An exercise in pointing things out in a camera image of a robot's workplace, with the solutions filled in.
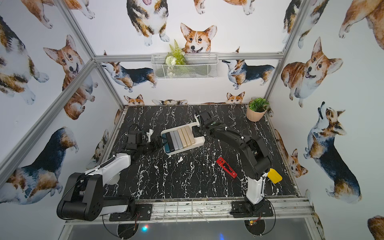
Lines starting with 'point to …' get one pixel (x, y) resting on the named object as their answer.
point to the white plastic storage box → (198, 140)
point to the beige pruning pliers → (185, 136)
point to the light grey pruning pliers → (174, 140)
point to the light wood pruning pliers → (187, 139)
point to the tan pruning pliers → (184, 143)
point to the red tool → (222, 162)
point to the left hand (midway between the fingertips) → (167, 141)
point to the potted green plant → (256, 108)
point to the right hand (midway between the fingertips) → (194, 129)
